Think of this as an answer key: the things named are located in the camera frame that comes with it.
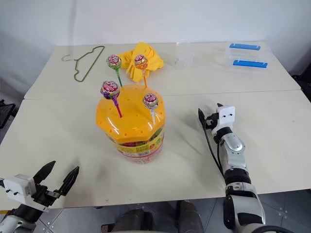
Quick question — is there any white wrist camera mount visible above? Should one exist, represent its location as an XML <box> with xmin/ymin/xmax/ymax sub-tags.
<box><xmin>210</xmin><ymin>104</ymin><xmax>236</xmax><ymax>137</ymax></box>
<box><xmin>4</xmin><ymin>174</ymin><xmax>37</xmax><ymax>212</ymax></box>

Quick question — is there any black object beside table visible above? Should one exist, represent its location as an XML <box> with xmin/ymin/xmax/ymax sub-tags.
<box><xmin>0</xmin><ymin>99</ymin><xmax>14</xmax><ymax>130</ymax></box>

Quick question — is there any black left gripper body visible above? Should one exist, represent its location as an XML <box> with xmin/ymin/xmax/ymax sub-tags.
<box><xmin>31</xmin><ymin>183</ymin><xmax>63</xmax><ymax>210</ymax></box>

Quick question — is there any lollipop with white stick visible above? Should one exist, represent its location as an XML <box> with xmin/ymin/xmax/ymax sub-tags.
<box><xmin>142</xmin><ymin>93</ymin><xmax>160</xmax><ymax>126</ymax></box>

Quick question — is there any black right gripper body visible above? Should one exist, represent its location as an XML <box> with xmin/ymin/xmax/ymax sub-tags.
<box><xmin>205</xmin><ymin>112</ymin><xmax>221</xmax><ymax>130</ymax></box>

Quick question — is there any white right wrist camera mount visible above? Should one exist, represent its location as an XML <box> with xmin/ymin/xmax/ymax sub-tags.
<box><xmin>210</xmin><ymin>104</ymin><xmax>236</xmax><ymax>137</ymax></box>

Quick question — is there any clear box with blue latch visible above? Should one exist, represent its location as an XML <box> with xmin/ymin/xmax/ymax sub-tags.
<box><xmin>225</xmin><ymin>41</ymin><xmax>273</xmax><ymax>59</ymax></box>
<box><xmin>227</xmin><ymin>56</ymin><xmax>276</xmax><ymax>72</ymax></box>

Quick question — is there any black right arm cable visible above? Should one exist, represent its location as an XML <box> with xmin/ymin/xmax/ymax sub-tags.
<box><xmin>203</xmin><ymin>117</ymin><xmax>229</xmax><ymax>177</ymax></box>

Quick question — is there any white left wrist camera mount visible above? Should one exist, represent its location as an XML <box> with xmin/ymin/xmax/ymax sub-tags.
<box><xmin>4</xmin><ymin>174</ymin><xmax>37</xmax><ymax>212</ymax></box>

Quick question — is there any lollipop with green stick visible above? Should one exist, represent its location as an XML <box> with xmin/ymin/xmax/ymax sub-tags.
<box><xmin>106</xmin><ymin>54</ymin><xmax>123</xmax><ymax>87</ymax></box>

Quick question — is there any green wire clothes hanger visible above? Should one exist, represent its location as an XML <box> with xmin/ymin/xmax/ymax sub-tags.
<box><xmin>61</xmin><ymin>45</ymin><xmax>106</xmax><ymax>83</ymax></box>

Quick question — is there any yellow cloth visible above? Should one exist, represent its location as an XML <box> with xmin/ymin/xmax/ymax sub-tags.
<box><xmin>120</xmin><ymin>41</ymin><xmax>165</xmax><ymax>83</ymax></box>

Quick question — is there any lollipop with orange stick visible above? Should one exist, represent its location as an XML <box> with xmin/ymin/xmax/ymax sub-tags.
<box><xmin>134</xmin><ymin>53</ymin><xmax>149</xmax><ymax>89</ymax></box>

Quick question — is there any lollipop jar with yellow lid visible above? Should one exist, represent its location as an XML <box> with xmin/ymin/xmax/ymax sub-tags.
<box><xmin>95</xmin><ymin>84</ymin><xmax>167</xmax><ymax>166</ymax></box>

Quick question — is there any clear plastic cup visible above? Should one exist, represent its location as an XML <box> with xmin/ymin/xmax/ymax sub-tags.
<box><xmin>173</xmin><ymin>41</ymin><xmax>194</xmax><ymax>69</ymax></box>

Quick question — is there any lollipop with pink stick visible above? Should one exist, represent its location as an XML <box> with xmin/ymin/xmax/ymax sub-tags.
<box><xmin>100</xmin><ymin>80</ymin><xmax>123</xmax><ymax>119</ymax></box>

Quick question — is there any dark rounded shape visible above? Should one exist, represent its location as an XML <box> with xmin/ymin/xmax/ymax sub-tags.
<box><xmin>113</xmin><ymin>208</ymin><xmax>153</xmax><ymax>233</ymax></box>
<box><xmin>178</xmin><ymin>200</ymin><xmax>204</xmax><ymax>233</ymax></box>

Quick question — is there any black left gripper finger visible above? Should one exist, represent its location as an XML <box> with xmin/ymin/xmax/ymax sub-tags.
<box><xmin>33</xmin><ymin>160</ymin><xmax>56</xmax><ymax>187</ymax></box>
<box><xmin>59</xmin><ymin>166</ymin><xmax>80</xmax><ymax>197</ymax></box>

